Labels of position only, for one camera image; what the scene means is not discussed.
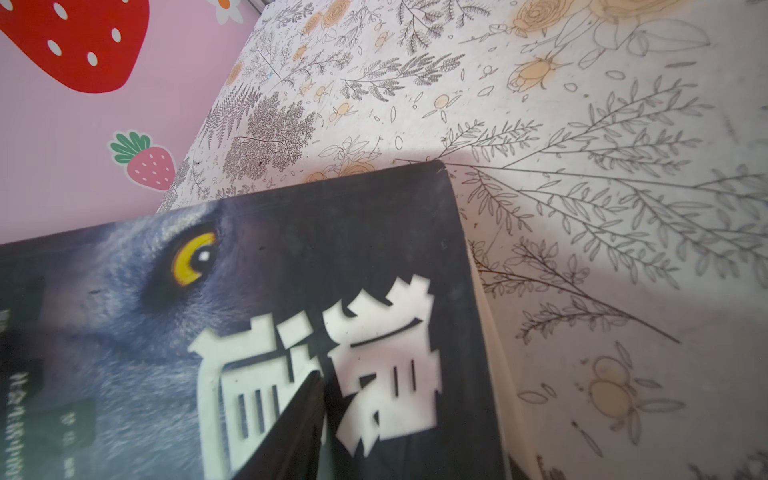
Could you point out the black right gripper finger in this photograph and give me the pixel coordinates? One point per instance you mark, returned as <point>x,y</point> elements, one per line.
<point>291,449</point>

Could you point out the black book white chinese title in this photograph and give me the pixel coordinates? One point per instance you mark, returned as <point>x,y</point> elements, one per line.
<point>170,346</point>

